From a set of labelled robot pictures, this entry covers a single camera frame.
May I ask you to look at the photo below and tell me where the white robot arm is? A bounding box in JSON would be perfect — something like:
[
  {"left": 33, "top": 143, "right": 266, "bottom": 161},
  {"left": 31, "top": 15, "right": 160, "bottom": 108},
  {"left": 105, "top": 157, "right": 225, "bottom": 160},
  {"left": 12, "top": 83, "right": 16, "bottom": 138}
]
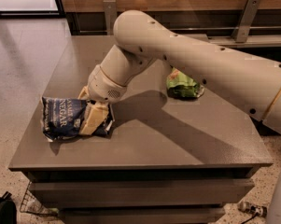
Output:
[{"left": 79, "top": 10, "right": 281, "bottom": 134}]

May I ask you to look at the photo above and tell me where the black bag on floor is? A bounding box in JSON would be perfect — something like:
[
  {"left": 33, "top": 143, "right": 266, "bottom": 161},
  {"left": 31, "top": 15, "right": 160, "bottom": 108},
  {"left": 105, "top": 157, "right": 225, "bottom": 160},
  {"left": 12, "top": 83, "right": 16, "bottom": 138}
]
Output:
[{"left": 0, "top": 191, "right": 17, "bottom": 224}]

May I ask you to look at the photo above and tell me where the green chip bag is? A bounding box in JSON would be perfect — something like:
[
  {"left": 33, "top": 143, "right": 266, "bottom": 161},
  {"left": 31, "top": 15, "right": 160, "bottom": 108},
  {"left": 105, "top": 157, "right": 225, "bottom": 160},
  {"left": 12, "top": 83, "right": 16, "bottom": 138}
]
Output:
[{"left": 166, "top": 67, "right": 204, "bottom": 99}]

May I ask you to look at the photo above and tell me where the blue Kettle chip bag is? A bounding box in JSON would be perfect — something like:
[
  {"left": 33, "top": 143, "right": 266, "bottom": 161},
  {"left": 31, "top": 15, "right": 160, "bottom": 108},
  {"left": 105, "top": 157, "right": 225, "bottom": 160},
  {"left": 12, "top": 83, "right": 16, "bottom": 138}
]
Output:
[{"left": 41, "top": 97, "right": 114, "bottom": 142}]

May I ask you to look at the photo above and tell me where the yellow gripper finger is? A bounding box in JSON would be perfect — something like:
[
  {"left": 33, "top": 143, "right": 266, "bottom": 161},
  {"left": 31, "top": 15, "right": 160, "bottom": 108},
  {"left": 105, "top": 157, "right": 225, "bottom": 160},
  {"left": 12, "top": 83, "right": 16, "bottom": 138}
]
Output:
[
  {"left": 78, "top": 86, "right": 91, "bottom": 100},
  {"left": 79, "top": 102, "right": 109, "bottom": 135}
]

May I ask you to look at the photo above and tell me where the left metal bracket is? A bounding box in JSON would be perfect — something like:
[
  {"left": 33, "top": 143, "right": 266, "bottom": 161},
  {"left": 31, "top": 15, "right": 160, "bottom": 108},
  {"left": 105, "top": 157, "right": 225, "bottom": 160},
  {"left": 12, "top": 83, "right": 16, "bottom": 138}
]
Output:
[{"left": 103, "top": 0, "right": 118, "bottom": 35}]

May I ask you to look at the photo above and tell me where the grey table with drawers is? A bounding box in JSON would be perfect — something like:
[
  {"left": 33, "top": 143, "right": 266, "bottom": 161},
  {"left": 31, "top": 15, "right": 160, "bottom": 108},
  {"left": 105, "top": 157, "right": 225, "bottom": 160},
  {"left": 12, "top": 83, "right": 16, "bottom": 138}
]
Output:
[{"left": 7, "top": 34, "right": 274, "bottom": 224}]

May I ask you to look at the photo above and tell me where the metal rail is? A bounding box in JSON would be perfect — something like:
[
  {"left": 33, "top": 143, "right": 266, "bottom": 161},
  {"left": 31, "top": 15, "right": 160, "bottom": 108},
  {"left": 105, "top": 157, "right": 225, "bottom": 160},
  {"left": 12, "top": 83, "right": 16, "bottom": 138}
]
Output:
[{"left": 79, "top": 26, "right": 281, "bottom": 34}]

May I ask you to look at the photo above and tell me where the wire basket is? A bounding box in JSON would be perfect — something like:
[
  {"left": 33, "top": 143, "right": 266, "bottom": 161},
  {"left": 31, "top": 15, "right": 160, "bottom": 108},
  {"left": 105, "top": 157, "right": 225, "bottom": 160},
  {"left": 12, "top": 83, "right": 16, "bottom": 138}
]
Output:
[{"left": 20, "top": 182, "right": 59, "bottom": 217}]

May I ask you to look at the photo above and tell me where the black white striped tool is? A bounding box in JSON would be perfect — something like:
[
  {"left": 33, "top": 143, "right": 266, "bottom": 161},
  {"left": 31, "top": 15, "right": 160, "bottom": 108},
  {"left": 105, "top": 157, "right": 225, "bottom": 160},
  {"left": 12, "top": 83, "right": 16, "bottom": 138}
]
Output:
[{"left": 237, "top": 202, "right": 267, "bottom": 217}]

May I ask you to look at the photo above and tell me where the right metal bracket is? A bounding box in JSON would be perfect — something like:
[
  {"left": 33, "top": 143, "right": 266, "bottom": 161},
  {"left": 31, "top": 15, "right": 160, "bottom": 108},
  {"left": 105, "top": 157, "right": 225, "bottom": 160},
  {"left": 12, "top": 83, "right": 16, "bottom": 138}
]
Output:
[{"left": 232, "top": 0, "right": 261, "bottom": 43}]

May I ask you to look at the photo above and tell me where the metal bracket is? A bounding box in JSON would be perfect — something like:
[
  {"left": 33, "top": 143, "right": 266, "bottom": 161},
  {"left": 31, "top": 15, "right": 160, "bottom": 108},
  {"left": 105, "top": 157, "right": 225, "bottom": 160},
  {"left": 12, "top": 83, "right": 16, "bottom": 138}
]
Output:
[
  {"left": 103, "top": 0, "right": 118, "bottom": 35},
  {"left": 232, "top": 0, "right": 261, "bottom": 43}
]

